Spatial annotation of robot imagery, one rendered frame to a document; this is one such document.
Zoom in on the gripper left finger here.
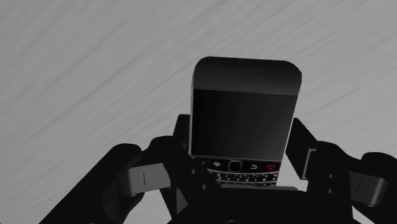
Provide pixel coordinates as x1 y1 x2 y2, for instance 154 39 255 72
38 114 223 224

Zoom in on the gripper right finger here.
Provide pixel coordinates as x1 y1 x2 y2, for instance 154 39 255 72
285 117 397 224

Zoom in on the black keypad phone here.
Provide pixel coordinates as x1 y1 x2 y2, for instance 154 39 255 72
188 56 303 188

